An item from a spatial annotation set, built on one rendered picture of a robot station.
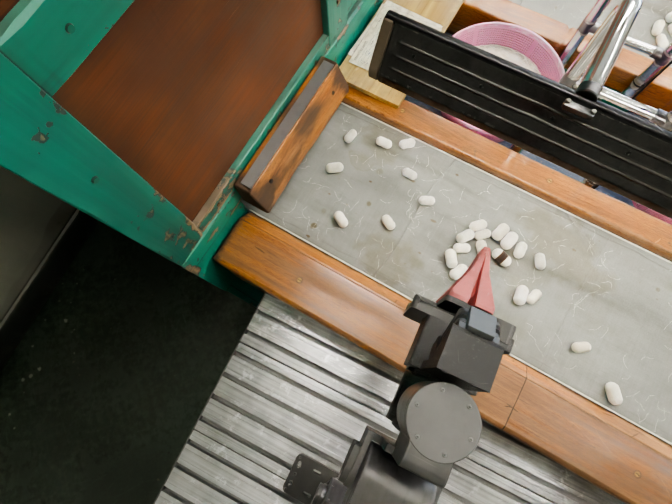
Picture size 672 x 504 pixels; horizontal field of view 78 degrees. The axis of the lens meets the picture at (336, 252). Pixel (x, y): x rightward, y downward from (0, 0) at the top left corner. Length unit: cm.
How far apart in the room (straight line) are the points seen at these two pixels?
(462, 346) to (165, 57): 42
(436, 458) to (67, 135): 41
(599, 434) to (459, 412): 52
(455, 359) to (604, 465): 55
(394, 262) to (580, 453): 43
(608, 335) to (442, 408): 58
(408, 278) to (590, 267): 34
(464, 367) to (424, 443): 6
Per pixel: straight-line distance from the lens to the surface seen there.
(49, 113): 44
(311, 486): 86
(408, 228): 81
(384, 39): 56
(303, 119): 78
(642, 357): 92
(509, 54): 107
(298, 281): 76
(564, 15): 116
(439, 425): 34
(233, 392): 87
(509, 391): 79
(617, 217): 92
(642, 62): 112
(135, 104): 52
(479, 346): 35
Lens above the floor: 150
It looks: 75 degrees down
